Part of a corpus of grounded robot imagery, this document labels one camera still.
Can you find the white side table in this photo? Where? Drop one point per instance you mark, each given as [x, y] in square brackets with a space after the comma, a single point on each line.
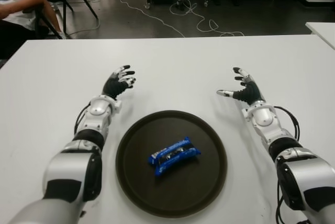
[324, 31]

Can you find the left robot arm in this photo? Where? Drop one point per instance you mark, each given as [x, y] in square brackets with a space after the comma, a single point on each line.
[70, 166]

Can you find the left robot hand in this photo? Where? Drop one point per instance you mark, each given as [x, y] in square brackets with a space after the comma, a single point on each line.
[115, 88]

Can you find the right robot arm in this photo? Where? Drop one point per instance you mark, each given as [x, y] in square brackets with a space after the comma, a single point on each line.
[295, 161]

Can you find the round dark brown tray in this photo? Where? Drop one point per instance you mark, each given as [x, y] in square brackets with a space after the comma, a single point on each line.
[171, 161]

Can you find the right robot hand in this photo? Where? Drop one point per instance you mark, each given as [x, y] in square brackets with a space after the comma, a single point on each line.
[250, 91]

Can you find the blue Oreo cookie package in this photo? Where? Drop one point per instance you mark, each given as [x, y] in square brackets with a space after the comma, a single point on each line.
[174, 156]

